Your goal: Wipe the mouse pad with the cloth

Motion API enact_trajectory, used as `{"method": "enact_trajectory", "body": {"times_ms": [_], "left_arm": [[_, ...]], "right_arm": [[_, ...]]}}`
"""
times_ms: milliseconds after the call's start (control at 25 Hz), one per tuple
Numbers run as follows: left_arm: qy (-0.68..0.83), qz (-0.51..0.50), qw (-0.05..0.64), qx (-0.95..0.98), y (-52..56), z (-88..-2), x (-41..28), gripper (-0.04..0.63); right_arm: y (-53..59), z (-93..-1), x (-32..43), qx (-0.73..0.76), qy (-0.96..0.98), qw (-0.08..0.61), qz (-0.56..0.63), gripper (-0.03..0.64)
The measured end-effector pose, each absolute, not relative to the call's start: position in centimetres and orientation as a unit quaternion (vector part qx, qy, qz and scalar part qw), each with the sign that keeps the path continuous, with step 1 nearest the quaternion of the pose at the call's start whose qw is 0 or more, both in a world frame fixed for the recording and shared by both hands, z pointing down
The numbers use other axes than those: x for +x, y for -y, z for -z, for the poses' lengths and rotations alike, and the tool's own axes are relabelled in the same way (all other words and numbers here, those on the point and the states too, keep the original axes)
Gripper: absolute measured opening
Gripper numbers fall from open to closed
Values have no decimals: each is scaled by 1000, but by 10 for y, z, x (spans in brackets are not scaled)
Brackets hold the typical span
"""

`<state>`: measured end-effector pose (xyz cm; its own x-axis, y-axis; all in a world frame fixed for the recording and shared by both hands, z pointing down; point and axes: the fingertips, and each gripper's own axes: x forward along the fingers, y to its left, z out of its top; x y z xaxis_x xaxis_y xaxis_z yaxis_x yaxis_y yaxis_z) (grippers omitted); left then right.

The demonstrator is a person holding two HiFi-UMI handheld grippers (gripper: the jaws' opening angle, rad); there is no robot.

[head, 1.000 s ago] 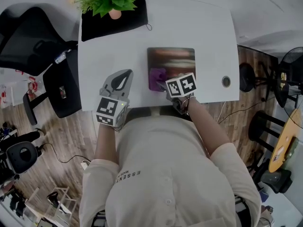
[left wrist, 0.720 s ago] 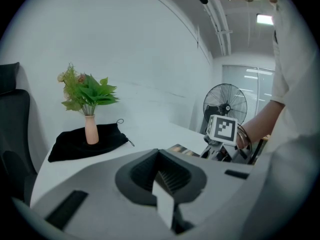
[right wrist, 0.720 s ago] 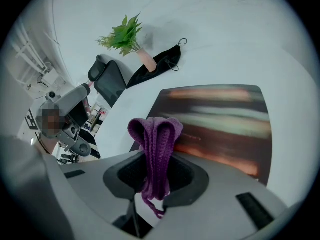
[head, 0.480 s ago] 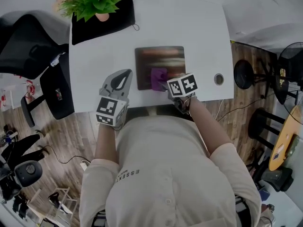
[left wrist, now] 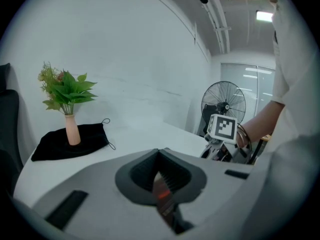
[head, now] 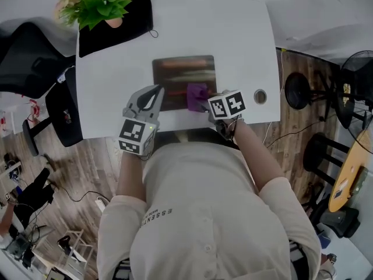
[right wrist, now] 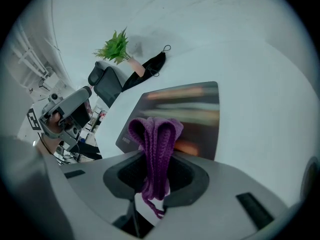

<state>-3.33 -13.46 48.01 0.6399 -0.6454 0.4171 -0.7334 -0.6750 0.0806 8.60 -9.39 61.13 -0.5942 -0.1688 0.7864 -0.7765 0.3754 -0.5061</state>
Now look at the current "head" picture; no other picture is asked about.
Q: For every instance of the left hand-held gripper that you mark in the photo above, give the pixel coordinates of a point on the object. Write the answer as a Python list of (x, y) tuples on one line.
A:
[(135, 136)]

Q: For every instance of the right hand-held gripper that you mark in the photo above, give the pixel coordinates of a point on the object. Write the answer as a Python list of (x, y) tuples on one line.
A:
[(227, 105)]

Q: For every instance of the purple knitted cloth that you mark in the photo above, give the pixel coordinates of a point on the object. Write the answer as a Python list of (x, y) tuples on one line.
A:
[(193, 98)]

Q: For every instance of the person's left forearm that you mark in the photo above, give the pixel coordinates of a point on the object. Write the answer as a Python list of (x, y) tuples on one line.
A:
[(129, 176)]

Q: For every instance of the person's right forearm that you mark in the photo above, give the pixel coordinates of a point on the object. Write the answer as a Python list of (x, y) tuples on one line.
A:
[(250, 153)]

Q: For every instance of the black cloth mat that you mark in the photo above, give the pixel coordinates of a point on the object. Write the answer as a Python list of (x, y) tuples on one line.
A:
[(122, 34)]

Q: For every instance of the person's black trousers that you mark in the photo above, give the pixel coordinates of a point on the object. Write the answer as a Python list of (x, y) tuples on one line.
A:
[(166, 137)]

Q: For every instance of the small black red object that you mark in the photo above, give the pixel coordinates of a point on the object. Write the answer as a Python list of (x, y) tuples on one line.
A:
[(67, 116)]

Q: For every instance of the pink ribbed vase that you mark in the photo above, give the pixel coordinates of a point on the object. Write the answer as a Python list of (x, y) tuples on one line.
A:
[(114, 23)]

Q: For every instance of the small white blue object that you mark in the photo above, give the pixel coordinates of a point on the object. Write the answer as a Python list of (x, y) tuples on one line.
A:
[(64, 75)]

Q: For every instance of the large black standing fan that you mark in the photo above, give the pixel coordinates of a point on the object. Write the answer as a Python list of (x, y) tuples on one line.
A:
[(297, 90)]

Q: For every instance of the person's cream shirt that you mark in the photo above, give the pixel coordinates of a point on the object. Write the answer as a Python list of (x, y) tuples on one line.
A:
[(204, 214)]

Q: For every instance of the green leafy plant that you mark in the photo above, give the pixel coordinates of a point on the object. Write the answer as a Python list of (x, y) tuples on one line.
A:
[(96, 1)]

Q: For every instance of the pile of white red packages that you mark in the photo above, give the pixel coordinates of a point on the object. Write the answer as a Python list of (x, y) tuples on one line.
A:
[(35, 109)]

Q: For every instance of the white power strip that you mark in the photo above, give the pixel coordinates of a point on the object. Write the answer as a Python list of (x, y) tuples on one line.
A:
[(100, 203)]

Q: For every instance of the black stool with thin legs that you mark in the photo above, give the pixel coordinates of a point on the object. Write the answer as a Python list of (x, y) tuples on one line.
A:
[(328, 106)]

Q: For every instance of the black mesh office chair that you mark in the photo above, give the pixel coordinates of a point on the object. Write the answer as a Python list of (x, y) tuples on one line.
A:
[(26, 69)]

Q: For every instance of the round yellow wooden table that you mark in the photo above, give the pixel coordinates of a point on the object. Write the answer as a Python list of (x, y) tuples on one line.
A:
[(348, 168)]

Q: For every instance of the white dark card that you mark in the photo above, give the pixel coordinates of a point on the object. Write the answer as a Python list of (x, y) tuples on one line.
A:
[(341, 189)]

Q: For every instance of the black handheld device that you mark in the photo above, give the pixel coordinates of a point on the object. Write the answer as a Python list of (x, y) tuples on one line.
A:
[(64, 244)]

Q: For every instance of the pale green flat item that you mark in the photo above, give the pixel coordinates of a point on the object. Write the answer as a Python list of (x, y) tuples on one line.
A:
[(360, 181)]

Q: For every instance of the black floor bag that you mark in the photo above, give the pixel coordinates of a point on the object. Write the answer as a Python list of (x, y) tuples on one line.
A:
[(341, 222)]

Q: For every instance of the black stool with thick frame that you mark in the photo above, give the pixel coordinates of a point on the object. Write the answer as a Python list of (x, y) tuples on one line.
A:
[(332, 143)]

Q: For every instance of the white wooden frame stool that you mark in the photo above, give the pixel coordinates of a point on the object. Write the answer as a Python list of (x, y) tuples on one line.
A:
[(77, 232)]

